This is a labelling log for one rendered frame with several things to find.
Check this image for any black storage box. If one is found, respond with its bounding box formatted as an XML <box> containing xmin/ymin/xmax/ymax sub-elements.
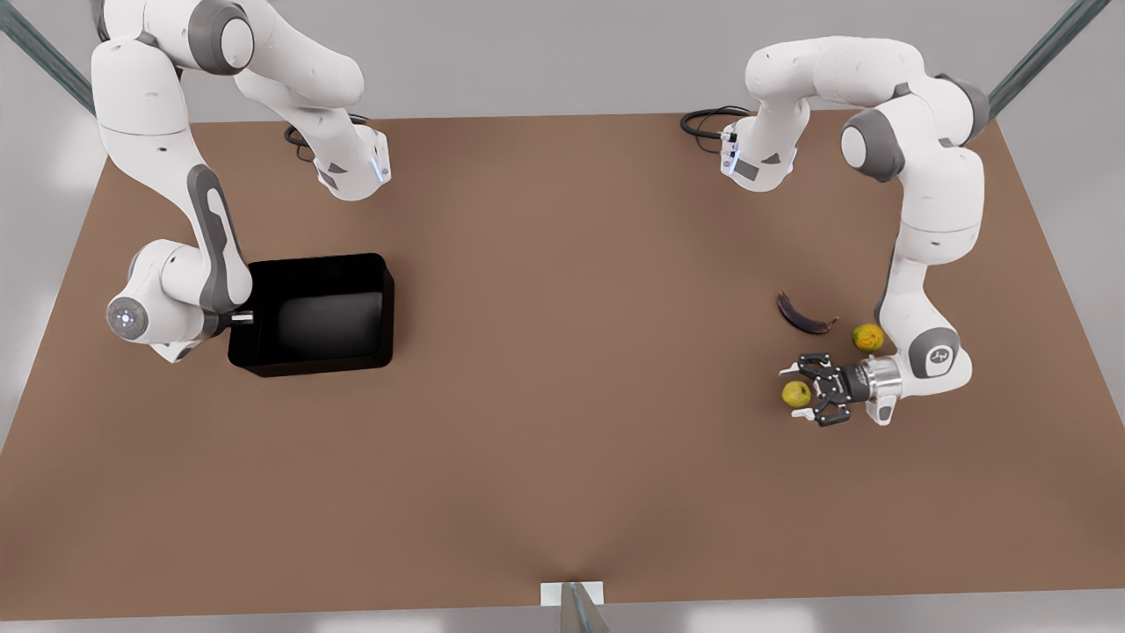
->
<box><xmin>228</xmin><ymin>253</ymin><xmax>396</xmax><ymax>379</ymax></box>

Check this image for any dark overripe banana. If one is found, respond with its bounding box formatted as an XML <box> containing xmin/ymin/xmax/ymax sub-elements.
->
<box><xmin>776</xmin><ymin>291</ymin><xmax>840</xmax><ymax>336</ymax></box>

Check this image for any black cable loop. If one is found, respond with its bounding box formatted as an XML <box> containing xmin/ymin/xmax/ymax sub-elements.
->
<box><xmin>679</xmin><ymin>105</ymin><xmax>754</xmax><ymax>156</ymax></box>
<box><xmin>284</xmin><ymin>113</ymin><xmax>371</xmax><ymax>164</ymax></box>

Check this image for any silver frame post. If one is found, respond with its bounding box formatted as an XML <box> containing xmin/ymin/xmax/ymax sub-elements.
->
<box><xmin>988</xmin><ymin>0</ymin><xmax>1114</xmax><ymax>120</ymax></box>
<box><xmin>561</xmin><ymin>581</ymin><xmax>614</xmax><ymax>633</ymax></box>
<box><xmin>0</xmin><ymin>0</ymin><xmax>97</xmax><ymax>117</ymax></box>

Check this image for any white post foot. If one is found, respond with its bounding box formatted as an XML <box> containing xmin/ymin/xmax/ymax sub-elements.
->
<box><xmin>540</xmin><ymin>580</ymin><xmax>606</xmax><ymax>608</ymax></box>

